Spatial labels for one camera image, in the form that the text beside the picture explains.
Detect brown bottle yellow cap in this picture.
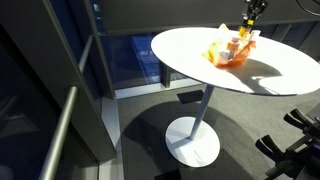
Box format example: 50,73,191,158
237,19,254,39

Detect black floor plate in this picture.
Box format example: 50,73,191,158
176,89,205,105

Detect white table leg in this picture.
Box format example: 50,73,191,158
189,84,215,141

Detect grey metal handrail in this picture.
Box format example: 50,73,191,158
37,34,95,180

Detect white item blue print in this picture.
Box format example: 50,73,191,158
218,49,235,64

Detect black cable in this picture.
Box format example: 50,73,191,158
294,0,320,18

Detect white round table base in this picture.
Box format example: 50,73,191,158
164,115,221,169

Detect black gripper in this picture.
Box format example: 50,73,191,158
241,0,269,27

